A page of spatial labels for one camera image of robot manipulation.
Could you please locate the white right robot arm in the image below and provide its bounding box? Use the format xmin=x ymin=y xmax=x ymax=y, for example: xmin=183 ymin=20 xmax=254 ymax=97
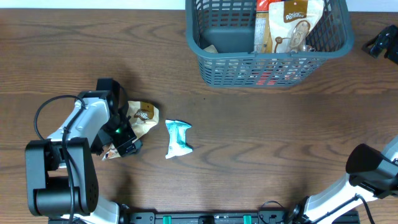
xmin=283 ymin=138 xmax=397 ymax=223

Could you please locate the spaghetti packet orange and tan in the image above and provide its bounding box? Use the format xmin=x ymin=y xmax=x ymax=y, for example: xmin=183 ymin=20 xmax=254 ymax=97
xmin=254 ymin=0 xmax=280 ymax=53

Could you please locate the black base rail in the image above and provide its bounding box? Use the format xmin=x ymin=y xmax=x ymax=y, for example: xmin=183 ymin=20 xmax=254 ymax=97
xmin=118 ymin=208 xmax=361 ymax=224

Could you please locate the beige Paritree snack bag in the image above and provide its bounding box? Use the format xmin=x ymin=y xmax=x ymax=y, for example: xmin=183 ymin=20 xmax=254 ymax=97
xmin=269 ymin=0 xmax=325 ymax=54

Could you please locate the teal white snack packet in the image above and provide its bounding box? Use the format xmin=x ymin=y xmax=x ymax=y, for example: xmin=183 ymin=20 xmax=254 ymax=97
xmin=165 ymin=119 xmax=193 ymax=159

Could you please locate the beige Paritree dried food bag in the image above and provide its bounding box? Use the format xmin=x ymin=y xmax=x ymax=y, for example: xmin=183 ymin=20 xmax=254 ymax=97
xmin=102 ymin=101 xmax=159 ymax=161

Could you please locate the grey plastic basket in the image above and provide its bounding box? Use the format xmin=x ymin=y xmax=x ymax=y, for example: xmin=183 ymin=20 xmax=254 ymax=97
xmin=185 ymin=0 xmax=354 ymax=88

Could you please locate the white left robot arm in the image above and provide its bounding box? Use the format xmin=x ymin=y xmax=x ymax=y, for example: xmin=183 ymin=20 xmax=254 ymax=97
xmin=25 ymin=89 xmax=142 ymax=223

